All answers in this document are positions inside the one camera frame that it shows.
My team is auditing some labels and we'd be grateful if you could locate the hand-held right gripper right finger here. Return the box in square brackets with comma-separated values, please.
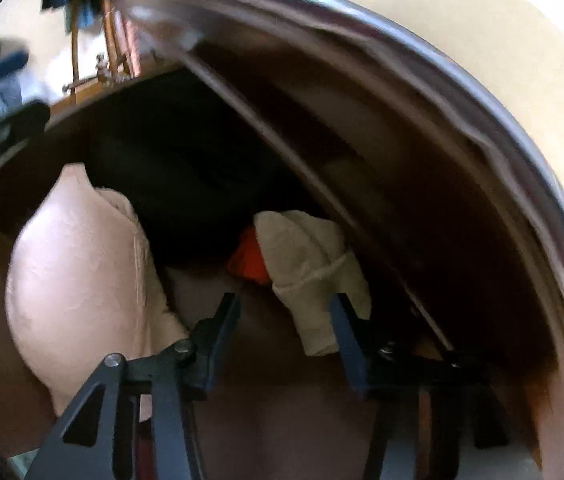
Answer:
[329, 292, 513, 480]

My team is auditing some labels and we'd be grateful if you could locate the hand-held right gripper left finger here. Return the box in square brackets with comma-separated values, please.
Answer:
[24, 292, 240, 480]

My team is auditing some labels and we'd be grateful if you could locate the beige cloth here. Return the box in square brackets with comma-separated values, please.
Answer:
[253, 210, 373, 357]

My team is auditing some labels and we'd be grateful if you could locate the pink lace bra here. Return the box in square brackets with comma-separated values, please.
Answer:
[6, 162, 189, 417]

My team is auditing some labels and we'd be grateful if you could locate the orange cloth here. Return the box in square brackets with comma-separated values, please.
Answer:
[227, 226, 273, 287]

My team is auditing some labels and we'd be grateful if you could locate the wooden coat rack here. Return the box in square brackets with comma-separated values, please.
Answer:
[62, 5, 133, 95]

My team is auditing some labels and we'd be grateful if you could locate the black cloth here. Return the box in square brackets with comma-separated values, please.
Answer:
[86, 85, 323, 271]

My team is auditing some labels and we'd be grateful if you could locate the dark wooden desk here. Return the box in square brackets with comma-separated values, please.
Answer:
[0, 0, 564, 480]

